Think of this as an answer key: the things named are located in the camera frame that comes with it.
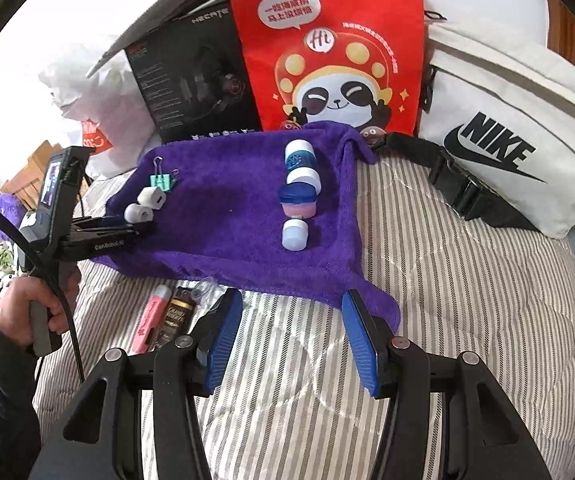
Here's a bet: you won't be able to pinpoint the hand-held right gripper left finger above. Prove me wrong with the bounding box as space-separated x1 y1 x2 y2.
30 287 245 480

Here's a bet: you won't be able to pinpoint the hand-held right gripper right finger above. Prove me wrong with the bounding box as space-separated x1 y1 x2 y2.
341 289 553 480

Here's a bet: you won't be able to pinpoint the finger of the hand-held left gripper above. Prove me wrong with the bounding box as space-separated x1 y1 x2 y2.
72 214 134 229
74 222 157 241

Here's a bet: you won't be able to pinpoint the small white cylinder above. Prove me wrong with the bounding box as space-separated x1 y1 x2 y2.
124 203 155 224

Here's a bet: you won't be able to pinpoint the white cube charger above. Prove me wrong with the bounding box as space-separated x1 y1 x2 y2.
138 187 168 210

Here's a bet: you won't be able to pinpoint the green binder clip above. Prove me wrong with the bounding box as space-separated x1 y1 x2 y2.
148 157 180 192

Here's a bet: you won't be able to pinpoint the small white cap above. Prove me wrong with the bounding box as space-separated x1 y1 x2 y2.
282 217 309 252

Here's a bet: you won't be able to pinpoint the blue and pink case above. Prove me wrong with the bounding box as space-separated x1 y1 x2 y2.
278 184 319 220

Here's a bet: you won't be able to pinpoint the white bottle with blue label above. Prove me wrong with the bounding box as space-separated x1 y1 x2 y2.
284 140 323 194

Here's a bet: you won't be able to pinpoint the person's left hand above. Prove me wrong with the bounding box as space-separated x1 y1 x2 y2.
0 264 82 350

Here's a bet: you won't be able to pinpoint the wooden headboard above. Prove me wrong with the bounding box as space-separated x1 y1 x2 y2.
0 140 64 211

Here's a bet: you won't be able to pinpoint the brown gold bottle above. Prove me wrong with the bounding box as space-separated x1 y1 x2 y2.
155 287 196 351

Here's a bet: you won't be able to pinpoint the purple fluffy cloth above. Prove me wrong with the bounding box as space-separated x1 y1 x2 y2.
0 192 32 242

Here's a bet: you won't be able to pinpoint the pink tube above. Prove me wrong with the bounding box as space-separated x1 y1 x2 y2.
135 284 173 355

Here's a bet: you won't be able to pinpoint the white and green object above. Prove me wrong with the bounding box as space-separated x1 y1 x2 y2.
0 240 24 287

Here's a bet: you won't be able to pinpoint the purple towel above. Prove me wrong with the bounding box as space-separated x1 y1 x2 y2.
92 120 401 334

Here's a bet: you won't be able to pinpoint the white plastic shopping bag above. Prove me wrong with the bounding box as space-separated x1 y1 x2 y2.
38 50 164 179

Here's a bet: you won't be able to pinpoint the striped grey quilt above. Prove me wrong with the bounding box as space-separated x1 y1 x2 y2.
32 160 575 480

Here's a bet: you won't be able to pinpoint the black headphone box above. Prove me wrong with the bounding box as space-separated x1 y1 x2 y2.
124 2 263 145

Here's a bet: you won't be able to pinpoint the red paper bag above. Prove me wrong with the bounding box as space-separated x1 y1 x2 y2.
224 0 425 137

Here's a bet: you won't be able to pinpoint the white waist bag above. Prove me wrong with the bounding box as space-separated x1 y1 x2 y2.
370 10 575 239

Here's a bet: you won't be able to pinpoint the wooden door frame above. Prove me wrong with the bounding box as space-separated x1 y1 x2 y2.
547 0 575 67

